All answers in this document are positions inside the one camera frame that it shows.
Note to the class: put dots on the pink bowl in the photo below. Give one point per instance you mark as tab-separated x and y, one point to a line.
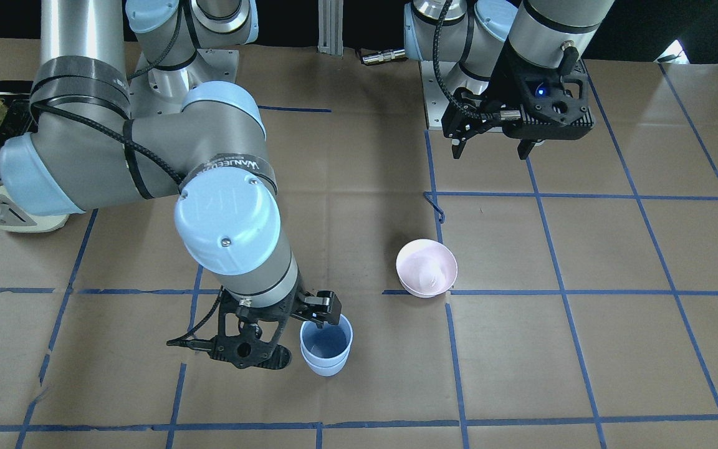
426	268

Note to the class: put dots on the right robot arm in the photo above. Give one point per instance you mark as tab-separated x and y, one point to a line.
128	109

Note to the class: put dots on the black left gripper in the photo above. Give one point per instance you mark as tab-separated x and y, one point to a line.
507	80

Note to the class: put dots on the blue plastic cup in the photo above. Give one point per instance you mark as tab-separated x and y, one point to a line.
327	341
325	367

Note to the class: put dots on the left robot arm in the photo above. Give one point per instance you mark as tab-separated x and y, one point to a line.
492	66

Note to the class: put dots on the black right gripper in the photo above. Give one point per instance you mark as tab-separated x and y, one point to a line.
320	308

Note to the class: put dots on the aluminium frame post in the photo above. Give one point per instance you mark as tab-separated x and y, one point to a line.
330	27

